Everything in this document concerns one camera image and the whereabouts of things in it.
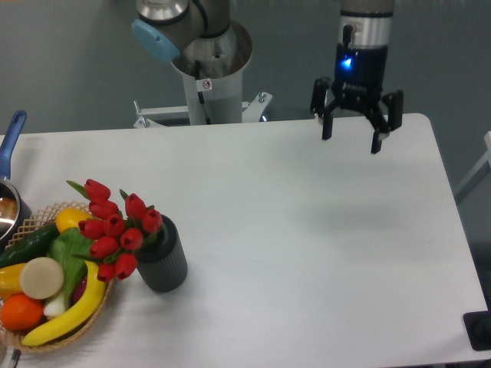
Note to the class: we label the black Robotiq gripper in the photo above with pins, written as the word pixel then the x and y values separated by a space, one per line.
pixel 357 86

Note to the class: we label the red tulip bouquet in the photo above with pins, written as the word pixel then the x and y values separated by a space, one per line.
pixel 118 235

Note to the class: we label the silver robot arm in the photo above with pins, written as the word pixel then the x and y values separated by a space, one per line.
pixel 211 51

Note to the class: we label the dark grey ribbed vase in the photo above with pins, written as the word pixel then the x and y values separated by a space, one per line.
pixel 163 265

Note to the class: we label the black device at table edge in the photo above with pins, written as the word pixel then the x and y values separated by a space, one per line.
pixel 477 326

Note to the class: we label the yellow squash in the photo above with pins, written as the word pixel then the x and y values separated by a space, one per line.
pixel 70 217

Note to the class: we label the yellow banana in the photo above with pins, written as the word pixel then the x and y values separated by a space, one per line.
pixel 75 316

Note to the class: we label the green bok choy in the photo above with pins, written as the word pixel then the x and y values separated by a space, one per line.
pixel 64 250

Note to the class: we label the woven wicker basket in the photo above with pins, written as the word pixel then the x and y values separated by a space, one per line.
pixel 37 220

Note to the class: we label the red purple vegetable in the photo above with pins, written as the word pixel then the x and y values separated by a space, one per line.
pixel 79 290

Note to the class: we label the green cucumber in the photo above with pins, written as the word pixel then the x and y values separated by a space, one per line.
pixel 34 245

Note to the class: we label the beige round disc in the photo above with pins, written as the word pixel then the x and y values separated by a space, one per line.
pixel 41 278

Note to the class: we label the yellow bell pepper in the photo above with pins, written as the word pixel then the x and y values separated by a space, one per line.
pixel 10 280

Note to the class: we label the orange fruit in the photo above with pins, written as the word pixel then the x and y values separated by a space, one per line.
pixel 21 312

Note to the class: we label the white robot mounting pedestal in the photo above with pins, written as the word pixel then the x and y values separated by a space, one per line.
pixel 208 101

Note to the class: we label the blue handled saucepan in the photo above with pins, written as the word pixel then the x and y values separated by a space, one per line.
pixel 13 208

